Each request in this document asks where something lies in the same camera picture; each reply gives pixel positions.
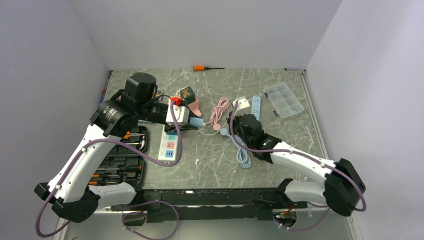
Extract light blue power strip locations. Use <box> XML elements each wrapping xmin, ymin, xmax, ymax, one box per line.
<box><xmin>251</xmin><ymin>96</ymin><xmax>261</xmax><ymax>121</ymax></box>

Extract pink power cable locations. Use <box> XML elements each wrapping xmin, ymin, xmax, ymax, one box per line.
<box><xmin>205</xmin><ymin>96</ymin><xmax>231</xmax><ymax>132</ymax></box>

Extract dark green cube adapter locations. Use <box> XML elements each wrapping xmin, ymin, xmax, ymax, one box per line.
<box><xmin>179</xmin><ymin>86</ymin><xmax>196</xmax><ymax>104</ymax></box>

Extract light blue cube adapter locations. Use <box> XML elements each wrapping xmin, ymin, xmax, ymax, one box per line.
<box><xmin>189</xmin><ymin>117</ymin><xmax>204</xmax><ymax>129</ymax></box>

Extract pink power strip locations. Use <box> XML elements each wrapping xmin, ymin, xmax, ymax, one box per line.
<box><xmin>187</xmin><ymin>97</ymin><xmax>202</xmax><ymax>118</ymax></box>

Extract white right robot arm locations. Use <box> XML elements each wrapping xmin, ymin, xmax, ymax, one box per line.
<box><xmin>227</xmin><ymin>111</ymin><xmax>367</xmax><ymax>217</ymax></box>

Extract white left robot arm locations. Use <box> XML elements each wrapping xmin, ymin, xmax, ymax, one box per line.
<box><xmin>34</xmin><ymin>72</ymin><xmax>195</xmax><ymax>223</ymax></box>

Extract clear plastic screw organizer box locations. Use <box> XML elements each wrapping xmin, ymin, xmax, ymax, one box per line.
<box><xmin>263</xmin><ymin>82</ymin><xmax>305</xmax><ymax>119</ymax></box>

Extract orange pliers in case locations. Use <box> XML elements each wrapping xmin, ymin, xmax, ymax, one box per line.
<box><xmin>123</xmin><ymin>131</ymin><xmax>141</xmax><ymax>140</ymax></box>

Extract white long power strip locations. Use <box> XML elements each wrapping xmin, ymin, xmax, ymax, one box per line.
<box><xmin>157</xmin><ymin>125</ymin><xmax>179</xmax><ymax>164</ymax></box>

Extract black open tool case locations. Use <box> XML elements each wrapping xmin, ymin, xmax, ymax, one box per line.
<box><xmin>89</xmin><ymin>126</ymin><xmax>149</xmax><ymax>186</ymax></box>

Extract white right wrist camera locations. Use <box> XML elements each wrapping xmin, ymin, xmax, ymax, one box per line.
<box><xmin>231</xmin><ymin>96</ymin><xmax>251</xmax><ymax>113</ymax></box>

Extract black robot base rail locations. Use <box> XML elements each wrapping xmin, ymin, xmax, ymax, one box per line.
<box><xmin>111</xmin><ymin>187</ymin><xmax>308</xmax><ymax>223</ymax></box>

